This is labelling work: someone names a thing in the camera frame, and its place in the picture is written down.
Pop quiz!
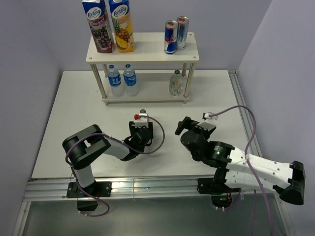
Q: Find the blue-cap water bottle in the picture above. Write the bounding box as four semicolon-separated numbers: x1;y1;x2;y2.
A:
108;64;124;97
124;64;139;96

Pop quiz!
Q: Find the blue red bull can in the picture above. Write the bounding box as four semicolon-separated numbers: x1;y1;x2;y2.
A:
164;20;178;54

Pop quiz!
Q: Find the silver tall energy drink can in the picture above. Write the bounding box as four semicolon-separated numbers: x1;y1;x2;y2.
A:
177;16;189;50

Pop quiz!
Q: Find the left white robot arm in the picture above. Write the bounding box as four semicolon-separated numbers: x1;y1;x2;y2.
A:
62;121;154;196

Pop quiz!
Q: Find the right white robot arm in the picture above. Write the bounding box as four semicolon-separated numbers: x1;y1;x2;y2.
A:
175;117;306;205

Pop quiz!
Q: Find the white two-tier shelf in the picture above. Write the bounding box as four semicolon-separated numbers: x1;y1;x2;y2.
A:
86;32;199;105

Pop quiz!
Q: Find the yellow pineapple juice carton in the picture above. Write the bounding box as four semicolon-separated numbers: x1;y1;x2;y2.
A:
109;0;134;53

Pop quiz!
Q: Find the purple grape juice carton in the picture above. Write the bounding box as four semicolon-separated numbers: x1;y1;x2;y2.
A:
82;0;114;53

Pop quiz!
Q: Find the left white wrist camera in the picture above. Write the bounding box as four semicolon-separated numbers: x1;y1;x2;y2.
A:
134;113;149;128

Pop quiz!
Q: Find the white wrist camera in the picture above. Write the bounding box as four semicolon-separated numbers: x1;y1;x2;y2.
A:
198;112;218;131
134;113;149;128

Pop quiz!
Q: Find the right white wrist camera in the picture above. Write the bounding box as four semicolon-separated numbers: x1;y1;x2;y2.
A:
198;112;218;131

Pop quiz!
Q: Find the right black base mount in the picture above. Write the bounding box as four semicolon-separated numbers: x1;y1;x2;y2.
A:
197;177;241;212

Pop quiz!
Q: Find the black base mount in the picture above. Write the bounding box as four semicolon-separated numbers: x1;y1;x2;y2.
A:
66;181;112;212
197;177;241;212

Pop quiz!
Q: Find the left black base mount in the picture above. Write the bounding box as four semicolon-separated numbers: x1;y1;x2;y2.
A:
66;181;112;212

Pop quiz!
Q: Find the aluminium rail frame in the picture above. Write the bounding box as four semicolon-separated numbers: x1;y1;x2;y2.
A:
14;70;295;236

